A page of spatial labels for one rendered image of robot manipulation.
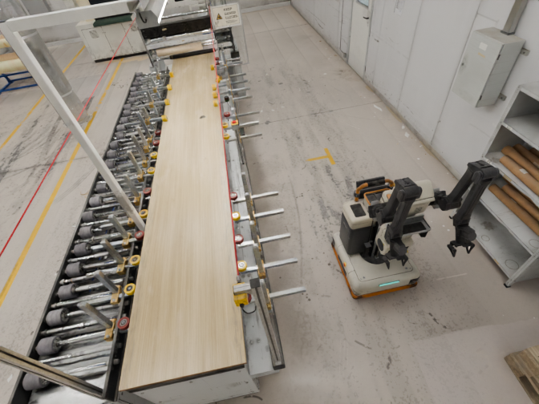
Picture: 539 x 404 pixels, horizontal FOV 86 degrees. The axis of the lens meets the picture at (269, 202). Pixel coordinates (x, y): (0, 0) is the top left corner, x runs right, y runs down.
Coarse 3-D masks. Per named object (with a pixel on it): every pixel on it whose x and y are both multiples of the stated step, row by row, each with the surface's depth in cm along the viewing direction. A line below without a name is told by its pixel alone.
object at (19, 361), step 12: (0, 348) 118; (0, 360) 120; (12, 360) 122; (24, 360) 129; (36, 372) 134; (48, 372) 139; (60, 372) 147; (60, 384) 149; (72, 384) 153; (84, 384) 162; (96, 396) 173
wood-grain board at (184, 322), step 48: (192, 96) 413; (192, 144) 329; (192, 192) 273; (144, 240) 239; (192, 240) 234; (144, 288) 209; (192, 288) 205; (144, 336) 185; (192, 336) 182; (240, 336) 179; (144, 384) 166
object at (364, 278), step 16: (336, 240) 295; (336, 256) 302; (352, 256) 279; (368, 256) 278; (384, 256) 276; (352, 272) 268; (368, 272) 266; (384, 272) 264; (400, 272) 262; (416, 272) 261; (352, 288) 267; (368, 288) 259; (384, 288) 265; (400, 288) 270
